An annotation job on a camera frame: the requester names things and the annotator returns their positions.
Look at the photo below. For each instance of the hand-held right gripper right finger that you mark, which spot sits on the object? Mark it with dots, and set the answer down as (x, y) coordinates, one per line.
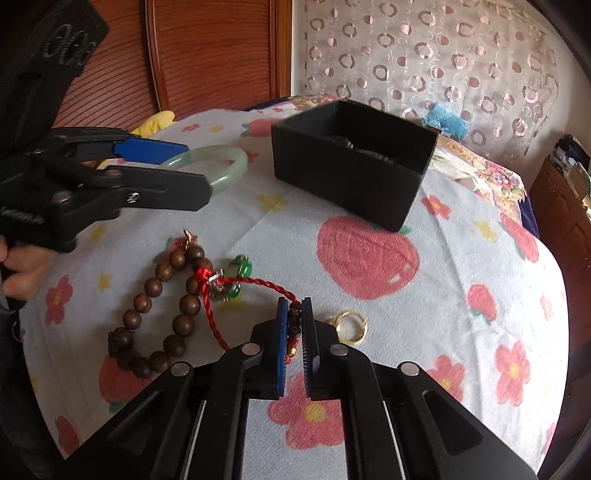
(308, 355)

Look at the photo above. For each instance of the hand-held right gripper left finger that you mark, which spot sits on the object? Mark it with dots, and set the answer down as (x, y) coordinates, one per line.
(280, 350)

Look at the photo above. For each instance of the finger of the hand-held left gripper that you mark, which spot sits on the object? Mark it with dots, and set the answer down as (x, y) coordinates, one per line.
(166, 191)
(147, 150)

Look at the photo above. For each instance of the green jade bangle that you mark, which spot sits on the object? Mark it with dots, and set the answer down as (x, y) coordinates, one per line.
(231, 177)

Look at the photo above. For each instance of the black jewelry box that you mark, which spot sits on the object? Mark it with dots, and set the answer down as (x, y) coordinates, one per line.
(346, 189)

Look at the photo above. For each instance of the person's left hand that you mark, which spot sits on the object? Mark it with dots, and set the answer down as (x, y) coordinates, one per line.
(23, 272)

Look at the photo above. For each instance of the yellow plush toy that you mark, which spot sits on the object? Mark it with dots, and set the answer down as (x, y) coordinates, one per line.
(157, 121)

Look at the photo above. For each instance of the green stone silver charm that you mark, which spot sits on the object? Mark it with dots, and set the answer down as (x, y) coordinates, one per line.
(240, 268)

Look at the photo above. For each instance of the brown wooden wardrobe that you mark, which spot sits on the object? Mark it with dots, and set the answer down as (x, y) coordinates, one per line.
(207, 50)

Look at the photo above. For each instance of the silver cuff bangle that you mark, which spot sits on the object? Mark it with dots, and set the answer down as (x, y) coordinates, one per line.
(341, 142)

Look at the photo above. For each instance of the dark blue bedspread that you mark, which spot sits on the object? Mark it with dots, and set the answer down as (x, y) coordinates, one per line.
(528, 217)

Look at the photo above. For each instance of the blue lace bag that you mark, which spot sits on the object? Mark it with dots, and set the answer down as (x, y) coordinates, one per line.
(445, 119)

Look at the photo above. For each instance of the brown wooden cabinet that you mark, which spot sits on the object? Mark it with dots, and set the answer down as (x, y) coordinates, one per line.
(563, 217)

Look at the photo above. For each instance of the circle pattern wall curtain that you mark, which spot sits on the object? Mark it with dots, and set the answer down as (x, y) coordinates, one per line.
(415, 55)

